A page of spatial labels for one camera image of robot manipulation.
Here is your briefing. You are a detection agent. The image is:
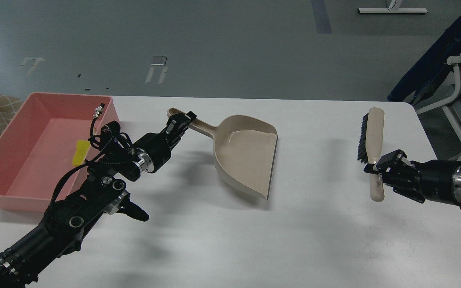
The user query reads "yellow green sponge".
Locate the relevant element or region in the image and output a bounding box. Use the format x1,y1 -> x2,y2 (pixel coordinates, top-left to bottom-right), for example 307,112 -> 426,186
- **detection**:
72,139 -> 91,166

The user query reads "white chair frame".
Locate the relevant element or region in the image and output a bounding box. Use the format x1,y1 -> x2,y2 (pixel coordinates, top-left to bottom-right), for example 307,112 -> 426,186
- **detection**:
416,54 -> 461,162

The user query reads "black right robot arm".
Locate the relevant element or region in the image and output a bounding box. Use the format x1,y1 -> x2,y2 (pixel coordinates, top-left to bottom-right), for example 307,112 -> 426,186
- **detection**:
364,149 -> 461,206

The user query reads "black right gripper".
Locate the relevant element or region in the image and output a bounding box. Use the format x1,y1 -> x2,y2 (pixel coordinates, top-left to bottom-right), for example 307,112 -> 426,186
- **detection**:
363,150 -> 461,206

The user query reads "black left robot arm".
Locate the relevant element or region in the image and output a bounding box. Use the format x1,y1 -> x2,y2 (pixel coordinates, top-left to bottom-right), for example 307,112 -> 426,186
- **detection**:
0,112 -> 197,288

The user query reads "pink plastic bin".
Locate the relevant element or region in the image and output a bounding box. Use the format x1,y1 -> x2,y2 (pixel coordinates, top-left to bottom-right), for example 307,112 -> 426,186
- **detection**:
0,93 -> 118,212

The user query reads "beige hand brush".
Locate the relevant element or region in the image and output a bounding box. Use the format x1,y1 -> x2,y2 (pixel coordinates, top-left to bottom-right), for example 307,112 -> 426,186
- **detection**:
357,107 -> 385,202

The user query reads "beige plastic dustpan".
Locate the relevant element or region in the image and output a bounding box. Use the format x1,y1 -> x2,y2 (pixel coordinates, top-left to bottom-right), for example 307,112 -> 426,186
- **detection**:
188,115 -> 279,199

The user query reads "white stand base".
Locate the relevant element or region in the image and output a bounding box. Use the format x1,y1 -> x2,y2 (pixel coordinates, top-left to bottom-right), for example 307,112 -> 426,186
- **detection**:
357,0 -> 428,15

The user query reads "blue jacket on chair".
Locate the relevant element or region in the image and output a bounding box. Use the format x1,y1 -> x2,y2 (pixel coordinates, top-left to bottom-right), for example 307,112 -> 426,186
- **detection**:
387,16 -> 461,104

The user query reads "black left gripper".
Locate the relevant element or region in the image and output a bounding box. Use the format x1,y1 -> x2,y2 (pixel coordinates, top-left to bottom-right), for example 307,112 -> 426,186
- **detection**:
134,111 -> 197,173

